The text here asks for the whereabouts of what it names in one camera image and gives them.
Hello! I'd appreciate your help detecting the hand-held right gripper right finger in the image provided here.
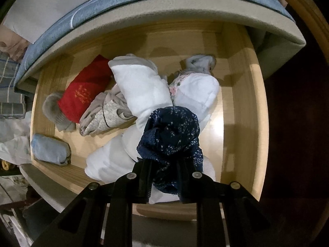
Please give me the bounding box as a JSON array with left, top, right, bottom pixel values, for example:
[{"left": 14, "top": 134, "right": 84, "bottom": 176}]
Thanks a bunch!
[{"left": 177, "top": 158, "right": 280, "bottom": 247}]

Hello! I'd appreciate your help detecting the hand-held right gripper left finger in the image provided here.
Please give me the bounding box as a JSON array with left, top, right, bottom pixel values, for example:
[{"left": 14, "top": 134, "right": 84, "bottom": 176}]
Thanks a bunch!
[{"left": 31, "top": 160, "right": 157, "bottom": 247}]

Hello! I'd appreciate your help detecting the large white underwear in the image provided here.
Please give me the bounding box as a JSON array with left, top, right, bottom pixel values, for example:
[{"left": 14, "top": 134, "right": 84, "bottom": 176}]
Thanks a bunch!
[{"left": 85, "top": 126, "right": 216, "bottom": 204}]

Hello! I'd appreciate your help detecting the navy speckled underwear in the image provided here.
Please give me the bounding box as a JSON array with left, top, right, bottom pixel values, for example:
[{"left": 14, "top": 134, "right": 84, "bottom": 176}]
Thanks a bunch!
[{"left": 136, "top": 106, "right": 204, "bottom": 194}]

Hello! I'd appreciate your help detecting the beige patterned underwear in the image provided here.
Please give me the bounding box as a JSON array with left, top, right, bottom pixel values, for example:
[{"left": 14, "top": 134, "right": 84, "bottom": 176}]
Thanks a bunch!
[{"left": 79, "top": 84, "right": 138, "bottom": 137}]

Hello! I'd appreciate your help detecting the wooden drawer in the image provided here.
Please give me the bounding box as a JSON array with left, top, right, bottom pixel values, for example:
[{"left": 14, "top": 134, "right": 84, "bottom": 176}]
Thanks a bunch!
[{"left": 19, "top": 21, "right": 270, "bottom": 247}]

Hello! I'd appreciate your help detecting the white underwear with grey band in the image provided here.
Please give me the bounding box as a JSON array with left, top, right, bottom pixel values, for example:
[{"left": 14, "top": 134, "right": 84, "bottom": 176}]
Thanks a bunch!
[{"left": 108, "top": 54, "right": 174, "bottom": 132}]

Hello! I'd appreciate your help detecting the white underwear with pink lace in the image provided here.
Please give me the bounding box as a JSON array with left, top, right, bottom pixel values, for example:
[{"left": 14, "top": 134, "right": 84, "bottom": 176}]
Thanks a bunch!
[{"left": 168, "top": 72, "right": 220, "bottom": 132}]

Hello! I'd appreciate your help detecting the light blue underwear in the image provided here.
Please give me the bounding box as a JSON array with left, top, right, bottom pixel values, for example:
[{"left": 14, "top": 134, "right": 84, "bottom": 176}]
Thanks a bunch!
[{"left": 31, "top": 133, "right": 72, "bottom": 165}]

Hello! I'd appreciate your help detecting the red underwear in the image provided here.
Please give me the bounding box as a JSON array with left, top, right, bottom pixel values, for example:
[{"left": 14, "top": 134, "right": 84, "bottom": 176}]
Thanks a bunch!
[{"left": 58, "top": 55, "right": 114, "bottom": 124}]

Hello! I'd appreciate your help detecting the pale blue grey underwear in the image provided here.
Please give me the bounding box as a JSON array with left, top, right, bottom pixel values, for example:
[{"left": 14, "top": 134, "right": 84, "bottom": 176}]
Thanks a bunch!
[{"left": 184, "top": 54, "right": 217, "bottom": 76}]

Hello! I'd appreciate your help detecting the white cardboard box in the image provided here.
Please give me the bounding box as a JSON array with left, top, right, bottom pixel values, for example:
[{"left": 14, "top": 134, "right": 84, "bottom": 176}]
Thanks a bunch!
[{"left": 5, "top": 0, "right": 144, "bottom": 44}]

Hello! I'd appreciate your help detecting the white plastic bag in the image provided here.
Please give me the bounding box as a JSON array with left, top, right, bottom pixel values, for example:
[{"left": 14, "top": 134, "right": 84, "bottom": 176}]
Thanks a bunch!
[{"left": 0, "top": 111, "right": 32, "bottom": 165}]

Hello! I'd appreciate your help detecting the grey plaid cloth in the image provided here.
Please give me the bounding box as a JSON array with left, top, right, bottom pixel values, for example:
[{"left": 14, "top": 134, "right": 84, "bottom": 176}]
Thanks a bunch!
[{"left": 0, "top": 51, "right": 29, "bottom": 119}]

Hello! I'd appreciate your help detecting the grey bedside cabinet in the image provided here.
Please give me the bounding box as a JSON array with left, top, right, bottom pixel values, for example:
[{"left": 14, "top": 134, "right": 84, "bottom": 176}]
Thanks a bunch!
[{"left": 15, "top": 0, "right": 306, "bottom": 93}]

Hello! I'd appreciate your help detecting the blue grid cloth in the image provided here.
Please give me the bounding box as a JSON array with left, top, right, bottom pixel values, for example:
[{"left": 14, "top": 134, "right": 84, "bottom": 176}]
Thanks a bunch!
[{"left": 13, "top": 0, "right": 296, "bottom": 93}]

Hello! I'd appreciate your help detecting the leaf print blanket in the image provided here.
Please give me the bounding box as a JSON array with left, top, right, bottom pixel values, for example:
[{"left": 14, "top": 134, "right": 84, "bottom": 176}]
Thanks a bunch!
[{"left": 0, "top": 28, "right": 29, "bottom": 59}]

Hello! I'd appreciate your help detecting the wooden bed frame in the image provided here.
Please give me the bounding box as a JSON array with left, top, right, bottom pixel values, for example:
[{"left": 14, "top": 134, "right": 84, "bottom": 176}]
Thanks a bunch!
[{"left": 275, "top": 0, "right": 327, "bottom": 62}]

